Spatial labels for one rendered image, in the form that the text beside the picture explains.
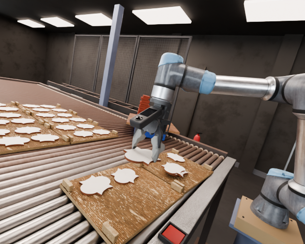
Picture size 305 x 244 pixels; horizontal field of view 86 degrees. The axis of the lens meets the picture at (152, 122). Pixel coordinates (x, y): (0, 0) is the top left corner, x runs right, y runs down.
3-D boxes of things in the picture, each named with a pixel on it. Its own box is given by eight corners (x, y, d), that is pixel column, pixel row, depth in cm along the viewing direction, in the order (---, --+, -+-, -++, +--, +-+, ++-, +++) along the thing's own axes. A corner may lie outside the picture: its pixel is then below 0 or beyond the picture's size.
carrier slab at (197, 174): (213, 173, 110) (213, 171, 110) (183, 195, 78) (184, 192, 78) (170, 152, 131) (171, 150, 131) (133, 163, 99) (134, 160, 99)
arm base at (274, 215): (282, 215, 81) (290, 197, 80) (292, 235, 68) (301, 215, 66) (249, 200, 88) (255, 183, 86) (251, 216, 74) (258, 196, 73)
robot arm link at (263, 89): (293, 78, 71) (180, 69, 73) (317, 75, 61) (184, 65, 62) (287, 104, 73) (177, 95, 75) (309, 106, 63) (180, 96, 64)
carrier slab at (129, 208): (183, 196, 78) (184, 193, 77) (114, 252, 45) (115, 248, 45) (132, 163, 98) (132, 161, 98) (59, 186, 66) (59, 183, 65)
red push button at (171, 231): (184, 238, 56) (185, 235, 55) (176, 250, 51) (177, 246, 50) (169, 227, 59) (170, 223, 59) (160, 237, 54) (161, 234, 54)
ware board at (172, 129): (169, 122, 202) (170, 121, 202) (179, 134, 154) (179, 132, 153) (129, 114, 196) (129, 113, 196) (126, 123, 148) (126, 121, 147)
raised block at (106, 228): (117, 241, 47) (119, 233, 47) (112, 245, 46) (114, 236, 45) (105, 227, 51) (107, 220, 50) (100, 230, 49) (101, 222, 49)
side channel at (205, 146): (225, 161, 159) (228, 152, 157) (223, 163, 154) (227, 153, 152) (41, 87, 374) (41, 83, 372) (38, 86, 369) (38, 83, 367)
